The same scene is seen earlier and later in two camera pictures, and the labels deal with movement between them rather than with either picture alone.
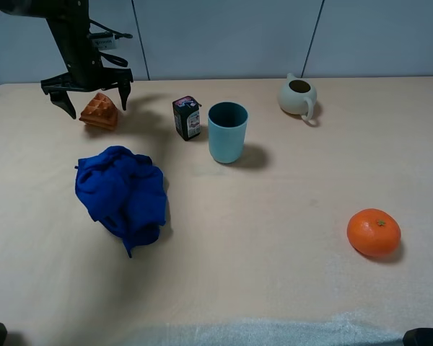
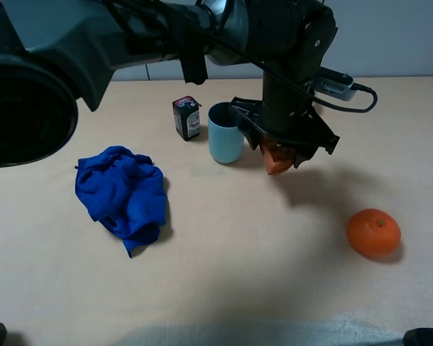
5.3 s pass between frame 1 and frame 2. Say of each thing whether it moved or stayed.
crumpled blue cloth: stayed
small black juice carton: stayed
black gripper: moved
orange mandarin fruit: stayed
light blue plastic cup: stayed
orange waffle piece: moved
